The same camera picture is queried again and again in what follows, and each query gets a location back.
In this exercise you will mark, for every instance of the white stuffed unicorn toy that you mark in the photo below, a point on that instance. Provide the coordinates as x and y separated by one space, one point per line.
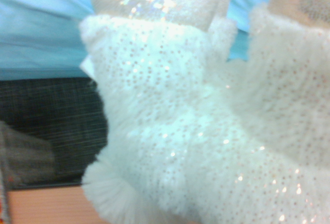
193 118

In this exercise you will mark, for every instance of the light blue covered sofa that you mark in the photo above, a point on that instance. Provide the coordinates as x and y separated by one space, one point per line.
38 28

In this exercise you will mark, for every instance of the red-brown wooden coffee table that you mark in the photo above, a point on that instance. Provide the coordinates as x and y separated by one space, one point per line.
46 206

